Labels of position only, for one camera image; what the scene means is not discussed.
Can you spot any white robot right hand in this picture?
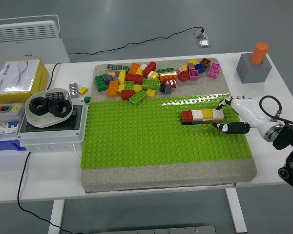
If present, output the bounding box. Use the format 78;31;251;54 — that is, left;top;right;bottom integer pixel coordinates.
211;96;274;136

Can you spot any white square toy brick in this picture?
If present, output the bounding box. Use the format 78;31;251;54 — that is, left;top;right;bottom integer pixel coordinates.
211;108;224;120

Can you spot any yellow stacked toy brick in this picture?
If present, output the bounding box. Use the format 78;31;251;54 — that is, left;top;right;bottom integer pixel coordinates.
201;108;213;120

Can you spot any white stacked toy brick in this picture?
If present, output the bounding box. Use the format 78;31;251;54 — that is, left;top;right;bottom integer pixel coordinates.
191;109;204;120

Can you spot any long pink toy brick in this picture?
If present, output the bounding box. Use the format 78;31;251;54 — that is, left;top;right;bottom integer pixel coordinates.
207;62;221;79

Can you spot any red stacked toy brick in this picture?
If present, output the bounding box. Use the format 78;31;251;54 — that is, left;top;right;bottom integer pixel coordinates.
181;110;193;123

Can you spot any red square toy brick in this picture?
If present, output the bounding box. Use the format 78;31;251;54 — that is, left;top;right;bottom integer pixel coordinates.
177;71;190;83

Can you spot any dark grey toy brick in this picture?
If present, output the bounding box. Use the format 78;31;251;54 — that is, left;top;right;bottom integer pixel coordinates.
159;84;173;95
103;73;115;85

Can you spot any shiny orange toy brick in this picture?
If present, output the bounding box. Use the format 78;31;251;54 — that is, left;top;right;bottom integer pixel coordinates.
158;72;178;82

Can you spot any lime green toy brick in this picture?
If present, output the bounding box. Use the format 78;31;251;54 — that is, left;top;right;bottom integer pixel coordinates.
128;90;148;105
142;79;161;91

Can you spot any long red toy brick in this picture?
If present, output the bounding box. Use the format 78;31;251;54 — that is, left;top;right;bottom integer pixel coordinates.
141;61;157;78

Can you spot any green studded baseplate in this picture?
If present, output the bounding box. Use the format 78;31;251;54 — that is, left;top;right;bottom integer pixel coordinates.
80;92;253;170

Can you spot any long orange toy brick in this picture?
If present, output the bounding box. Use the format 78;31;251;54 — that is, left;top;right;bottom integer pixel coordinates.
106;80;120;98

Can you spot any grey flat toy brick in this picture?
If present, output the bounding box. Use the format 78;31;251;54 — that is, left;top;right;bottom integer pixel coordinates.
105;64;124;73

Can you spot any grey shiny toy brick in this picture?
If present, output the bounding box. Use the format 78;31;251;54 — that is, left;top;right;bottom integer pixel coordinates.
68;83;80;99

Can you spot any grey block holder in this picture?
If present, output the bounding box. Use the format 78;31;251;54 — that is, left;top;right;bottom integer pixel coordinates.
235;53;272;84

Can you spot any orange cylinder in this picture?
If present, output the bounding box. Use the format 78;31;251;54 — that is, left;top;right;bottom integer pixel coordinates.
250;42;270;65

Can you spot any open floor socket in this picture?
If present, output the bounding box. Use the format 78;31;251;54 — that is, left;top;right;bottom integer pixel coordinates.
193;28;209;39

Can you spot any white table leg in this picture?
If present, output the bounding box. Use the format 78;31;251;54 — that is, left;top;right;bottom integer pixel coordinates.
48;199;65;234
225;189;248;234

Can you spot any grey-brown mat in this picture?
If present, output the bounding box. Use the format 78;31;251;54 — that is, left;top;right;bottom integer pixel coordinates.
82;57;257;194

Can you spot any dark green long brick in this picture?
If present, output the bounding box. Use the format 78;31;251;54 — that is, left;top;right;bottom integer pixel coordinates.
94;74;107;93

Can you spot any large black hex nut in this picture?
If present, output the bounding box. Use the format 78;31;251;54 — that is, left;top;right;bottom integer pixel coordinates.
47;98;69;118
29;97;49;115

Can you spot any black terminal strip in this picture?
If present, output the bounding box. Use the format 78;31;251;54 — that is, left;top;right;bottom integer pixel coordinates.
45;91;65;100

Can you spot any grey electrical junction box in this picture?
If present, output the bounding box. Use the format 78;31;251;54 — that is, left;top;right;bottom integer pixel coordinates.
18;103;86;153

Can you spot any white bowl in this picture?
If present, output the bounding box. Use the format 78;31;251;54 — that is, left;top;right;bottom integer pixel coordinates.
24;87;74;129

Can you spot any white panel heater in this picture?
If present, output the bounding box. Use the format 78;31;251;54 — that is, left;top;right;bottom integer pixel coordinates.
0;15;71;71

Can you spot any yellow white cardboard box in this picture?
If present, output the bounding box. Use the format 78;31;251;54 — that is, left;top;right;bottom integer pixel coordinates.
0;58;49;105

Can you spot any white circuit breaker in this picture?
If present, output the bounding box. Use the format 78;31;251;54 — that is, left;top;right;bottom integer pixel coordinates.
0;121;21;142

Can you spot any blue plastic part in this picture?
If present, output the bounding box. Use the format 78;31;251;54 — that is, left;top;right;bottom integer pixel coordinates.
0;140;27;152

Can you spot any long black plugged cable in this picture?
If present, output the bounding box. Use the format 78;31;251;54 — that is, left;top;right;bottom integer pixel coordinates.
67;26;206;56

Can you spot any white cable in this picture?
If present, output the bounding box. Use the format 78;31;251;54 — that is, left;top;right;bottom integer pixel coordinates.
72;143;82;160

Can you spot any black power cable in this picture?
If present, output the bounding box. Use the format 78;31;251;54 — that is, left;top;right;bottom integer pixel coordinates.
17;151;76;234
46;62;62;91

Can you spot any grey push-button switch box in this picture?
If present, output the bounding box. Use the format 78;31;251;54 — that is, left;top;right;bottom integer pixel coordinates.
0;103;25;126

